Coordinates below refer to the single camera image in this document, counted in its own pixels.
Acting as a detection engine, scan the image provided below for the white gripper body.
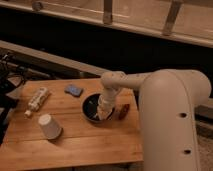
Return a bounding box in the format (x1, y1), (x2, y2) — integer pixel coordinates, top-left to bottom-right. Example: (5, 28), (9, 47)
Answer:
(97, 95), (115, 120)

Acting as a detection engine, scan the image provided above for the dark ceramic bowl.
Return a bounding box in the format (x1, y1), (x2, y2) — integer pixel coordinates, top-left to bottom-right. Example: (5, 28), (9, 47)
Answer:
(81, 93), (117, 124)

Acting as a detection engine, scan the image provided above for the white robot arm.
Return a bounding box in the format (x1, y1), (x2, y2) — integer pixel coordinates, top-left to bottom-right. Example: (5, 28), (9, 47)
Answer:
(98, 69), (211, 171)

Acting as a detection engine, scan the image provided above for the small brown red object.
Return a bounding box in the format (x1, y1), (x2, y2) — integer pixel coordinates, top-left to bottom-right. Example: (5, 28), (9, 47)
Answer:
(118, 104), (130, 120)

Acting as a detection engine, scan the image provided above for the blue sponge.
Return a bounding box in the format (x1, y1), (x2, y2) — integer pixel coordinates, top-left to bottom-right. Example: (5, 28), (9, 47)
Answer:
(65, 84), (83, 97)

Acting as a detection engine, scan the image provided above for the white paper cup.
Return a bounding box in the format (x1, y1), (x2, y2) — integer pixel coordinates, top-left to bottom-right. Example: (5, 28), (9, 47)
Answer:
(38, 114), (62, 140)

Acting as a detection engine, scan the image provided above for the black equipment with cables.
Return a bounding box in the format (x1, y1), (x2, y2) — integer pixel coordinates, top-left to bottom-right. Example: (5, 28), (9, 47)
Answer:
(0, 53), (26, 145)

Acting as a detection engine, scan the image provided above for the metal railing frame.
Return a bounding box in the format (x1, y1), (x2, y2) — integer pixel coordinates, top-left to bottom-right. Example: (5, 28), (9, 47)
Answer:
(0, 0), (213, 48)

